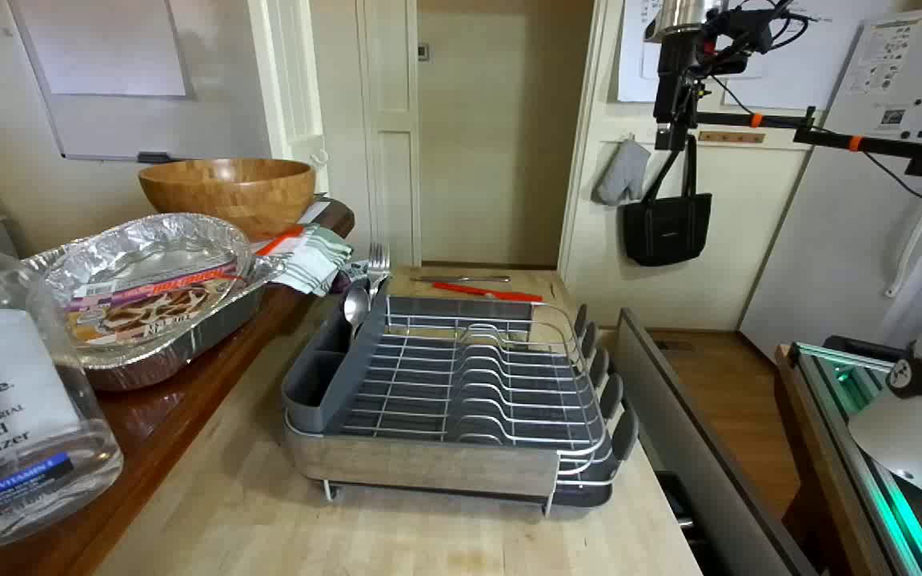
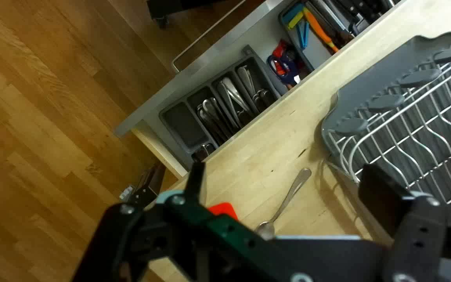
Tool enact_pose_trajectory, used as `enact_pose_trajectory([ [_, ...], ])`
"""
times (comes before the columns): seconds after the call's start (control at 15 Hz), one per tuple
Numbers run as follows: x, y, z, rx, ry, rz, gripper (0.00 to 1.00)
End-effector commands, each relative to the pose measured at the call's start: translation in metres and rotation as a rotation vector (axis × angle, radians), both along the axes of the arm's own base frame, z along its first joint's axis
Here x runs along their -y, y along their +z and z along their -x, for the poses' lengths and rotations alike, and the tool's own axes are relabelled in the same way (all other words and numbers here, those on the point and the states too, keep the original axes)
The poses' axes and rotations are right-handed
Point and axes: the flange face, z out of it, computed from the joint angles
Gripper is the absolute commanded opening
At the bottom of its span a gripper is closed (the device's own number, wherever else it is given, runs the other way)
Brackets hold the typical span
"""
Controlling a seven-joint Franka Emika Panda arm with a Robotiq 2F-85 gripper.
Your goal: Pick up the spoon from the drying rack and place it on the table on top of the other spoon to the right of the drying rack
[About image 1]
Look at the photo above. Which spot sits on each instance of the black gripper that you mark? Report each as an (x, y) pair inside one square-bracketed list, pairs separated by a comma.
[(683, 77)]

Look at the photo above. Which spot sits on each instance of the grey dish drying rack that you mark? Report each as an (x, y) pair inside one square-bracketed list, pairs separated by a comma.
[(450, 418)]

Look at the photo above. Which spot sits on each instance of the grey oven mitt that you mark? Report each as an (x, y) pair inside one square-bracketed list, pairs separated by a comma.
[(623, 173)]

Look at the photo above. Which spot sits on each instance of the black tote bag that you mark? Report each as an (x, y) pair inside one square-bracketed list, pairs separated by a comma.
[(666, 226)]

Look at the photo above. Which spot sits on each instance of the cream panel door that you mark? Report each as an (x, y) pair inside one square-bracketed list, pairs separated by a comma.
[(495, 138)]

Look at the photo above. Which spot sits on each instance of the white refrigerator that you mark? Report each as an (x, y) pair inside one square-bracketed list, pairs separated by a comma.
[(856, 236)]

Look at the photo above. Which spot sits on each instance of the red silicone spatula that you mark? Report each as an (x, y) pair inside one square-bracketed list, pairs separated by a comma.
[(480, 290)]

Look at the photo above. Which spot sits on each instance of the silver metal butter knife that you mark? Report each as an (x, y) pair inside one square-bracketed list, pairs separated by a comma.
[(462, 277)]

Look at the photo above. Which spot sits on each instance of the silver utensil in caddy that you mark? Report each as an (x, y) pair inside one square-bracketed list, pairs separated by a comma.
[(378, 265)]

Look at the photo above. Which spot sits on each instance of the green striped dish towel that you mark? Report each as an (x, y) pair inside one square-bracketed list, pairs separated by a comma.
[(314, 262)]

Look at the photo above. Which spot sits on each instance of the red orange flat strip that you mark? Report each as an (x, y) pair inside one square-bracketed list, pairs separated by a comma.
[(281, 242)]

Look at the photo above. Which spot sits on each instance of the large wooden bowl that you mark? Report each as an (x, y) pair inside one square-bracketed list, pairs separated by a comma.
[(227, 192)]

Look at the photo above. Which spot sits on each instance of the aluminium foil tray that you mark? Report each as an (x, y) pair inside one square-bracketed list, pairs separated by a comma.
[(144, 284)]

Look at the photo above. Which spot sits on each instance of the dark brown wooden counter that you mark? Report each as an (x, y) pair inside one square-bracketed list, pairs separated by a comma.
[(153, 418)]

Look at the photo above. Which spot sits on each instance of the clear hand sanitizer bottle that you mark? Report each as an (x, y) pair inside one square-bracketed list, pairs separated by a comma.
[(17, 418)]

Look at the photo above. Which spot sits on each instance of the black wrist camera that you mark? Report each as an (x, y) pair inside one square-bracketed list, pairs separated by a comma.
[(739, 41)]

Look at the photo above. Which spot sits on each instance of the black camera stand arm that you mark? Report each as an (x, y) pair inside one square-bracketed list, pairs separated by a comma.
[(866, 142)]

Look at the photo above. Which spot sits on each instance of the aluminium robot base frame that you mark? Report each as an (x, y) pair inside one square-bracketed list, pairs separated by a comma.
[(866, 470)]

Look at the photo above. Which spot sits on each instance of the white wall whiteboard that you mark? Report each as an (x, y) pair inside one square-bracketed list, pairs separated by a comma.
[(153, 113)]

